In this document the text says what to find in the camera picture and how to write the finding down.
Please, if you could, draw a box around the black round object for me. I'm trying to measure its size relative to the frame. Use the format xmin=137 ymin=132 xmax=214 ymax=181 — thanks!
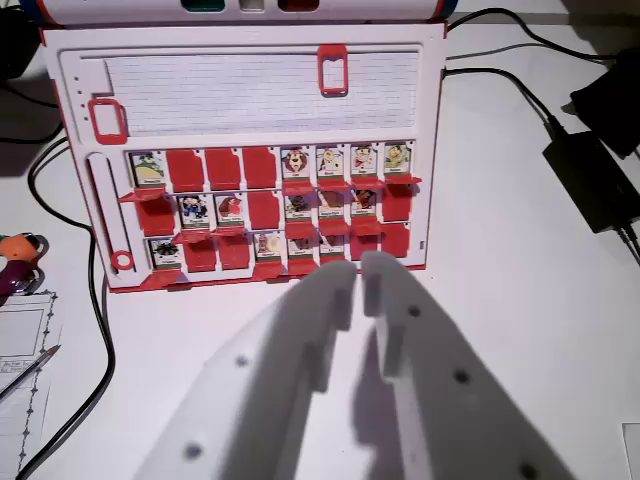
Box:
xmin=0 ymin=8 xmax=42 ymax=81

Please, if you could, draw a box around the red and white game board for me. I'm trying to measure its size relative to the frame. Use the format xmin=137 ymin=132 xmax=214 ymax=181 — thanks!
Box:
xmin=38 ymin=20 xmax=450 ymax=294

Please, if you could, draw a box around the white flat sheet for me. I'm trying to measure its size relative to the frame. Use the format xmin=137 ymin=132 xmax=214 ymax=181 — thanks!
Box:
xmin=621 ymin=422 xmax=640 ymax=480

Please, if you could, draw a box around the white tube with coloured patches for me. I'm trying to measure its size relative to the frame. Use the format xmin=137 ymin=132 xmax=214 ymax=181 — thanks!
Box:
xmin=33 ymin=0 xmax=457 ymax=25

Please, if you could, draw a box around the thick black cable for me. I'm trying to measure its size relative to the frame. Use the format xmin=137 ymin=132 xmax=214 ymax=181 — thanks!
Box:
xmin=14 ymin=137 xmax=117 ymax=480

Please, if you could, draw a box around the red board flap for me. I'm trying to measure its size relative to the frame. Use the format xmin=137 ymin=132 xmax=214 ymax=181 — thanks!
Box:
xmin=285 ymin=221 xmax=319 ymax=241

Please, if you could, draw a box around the printed paper sheet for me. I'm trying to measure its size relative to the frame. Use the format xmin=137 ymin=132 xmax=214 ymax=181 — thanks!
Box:
xmin=0 ymin=289 xmax=65 ymax=480

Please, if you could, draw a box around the thin black cable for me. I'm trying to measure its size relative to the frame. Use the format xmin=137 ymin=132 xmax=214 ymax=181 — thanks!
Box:
xmin=0 ymin=79 xmax=69 ymax=146

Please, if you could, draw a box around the dark pen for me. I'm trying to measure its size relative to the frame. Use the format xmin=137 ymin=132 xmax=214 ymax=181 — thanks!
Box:
xmin=0 ymin=344 xmax=63 ymax=402

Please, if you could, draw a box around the orange toy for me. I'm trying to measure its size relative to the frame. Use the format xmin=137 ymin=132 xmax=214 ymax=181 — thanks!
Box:
xmin=0 ymin=231 xmax=50 ymax=262

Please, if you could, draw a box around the black power adapter cable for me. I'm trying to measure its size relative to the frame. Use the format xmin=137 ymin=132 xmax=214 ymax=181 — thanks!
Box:
xmin=441 ymin=67 xmax=569 ymax=139

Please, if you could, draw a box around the black power adapter box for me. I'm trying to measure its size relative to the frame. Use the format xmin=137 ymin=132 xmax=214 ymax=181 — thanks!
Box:
xmin=542 ymin=130 xmax=640 ymax=234

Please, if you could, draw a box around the black adapter output cable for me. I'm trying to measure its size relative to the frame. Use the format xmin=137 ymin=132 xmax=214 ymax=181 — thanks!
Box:
xmin=612 ymin=222 xmax=640 ymax=265

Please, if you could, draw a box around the black bag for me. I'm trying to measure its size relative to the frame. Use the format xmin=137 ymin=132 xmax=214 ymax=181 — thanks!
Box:
xmin=569 ymin=47 xmax=640 ymax=159

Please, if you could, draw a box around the purple toy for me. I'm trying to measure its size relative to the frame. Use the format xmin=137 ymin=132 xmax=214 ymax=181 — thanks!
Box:
xmin=0 ymin=258 xmax=42 ymax=297

